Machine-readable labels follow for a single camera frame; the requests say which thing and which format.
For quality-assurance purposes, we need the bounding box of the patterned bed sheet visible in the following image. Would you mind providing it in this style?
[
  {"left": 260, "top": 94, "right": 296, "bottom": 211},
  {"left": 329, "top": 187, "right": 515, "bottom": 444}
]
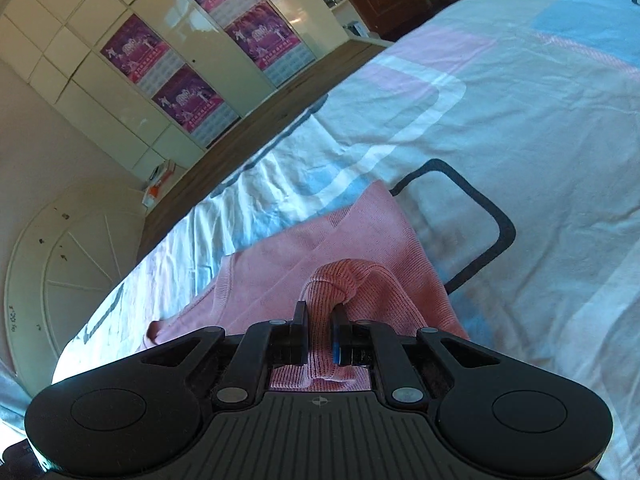
[{"left": 0, "top": 0, "right": 640, "bottom": 480}]

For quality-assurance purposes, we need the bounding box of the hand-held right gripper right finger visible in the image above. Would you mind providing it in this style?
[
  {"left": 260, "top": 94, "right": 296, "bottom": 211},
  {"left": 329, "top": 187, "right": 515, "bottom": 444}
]
[{"left": 331, "top": 306, "right": 503, "bottom": 407}]

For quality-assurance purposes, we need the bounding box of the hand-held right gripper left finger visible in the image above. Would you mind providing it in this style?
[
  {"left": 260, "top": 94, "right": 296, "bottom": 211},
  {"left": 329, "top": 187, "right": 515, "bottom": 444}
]
[{"left": 135, "top": 301, "right": 309, "bottom": 409}]

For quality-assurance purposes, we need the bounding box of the white corner shelf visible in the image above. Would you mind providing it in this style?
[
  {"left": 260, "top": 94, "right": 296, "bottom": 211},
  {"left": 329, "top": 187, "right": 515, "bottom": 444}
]
[{"left": 305, "top": 0, "right": 381, "bottom": 43}]

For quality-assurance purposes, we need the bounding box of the wooden bed frame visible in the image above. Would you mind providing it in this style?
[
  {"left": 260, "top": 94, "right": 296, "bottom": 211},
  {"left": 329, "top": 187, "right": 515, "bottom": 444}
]
[{"left": 135, "top": 40, "right": 396, "bottom": 261}]

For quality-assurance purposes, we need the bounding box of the cream wardrobe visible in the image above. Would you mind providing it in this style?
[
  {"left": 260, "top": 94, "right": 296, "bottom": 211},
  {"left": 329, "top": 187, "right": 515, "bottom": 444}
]
[{"left": 0, "top": 0, "right": 351, "bottom": 181}]

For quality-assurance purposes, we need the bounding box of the white round headboard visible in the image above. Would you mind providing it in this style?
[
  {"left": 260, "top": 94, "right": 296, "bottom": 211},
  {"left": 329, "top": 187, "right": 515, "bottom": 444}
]
[{"left": 5, "top": 177, "right": 151, "bottom": 381}]

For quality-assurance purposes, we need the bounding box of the pink sweatshirt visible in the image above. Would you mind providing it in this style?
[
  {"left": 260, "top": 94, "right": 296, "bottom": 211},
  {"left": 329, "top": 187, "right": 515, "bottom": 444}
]
[{"left": 142, "top": 180, "right": 471, "bottom": 393}]

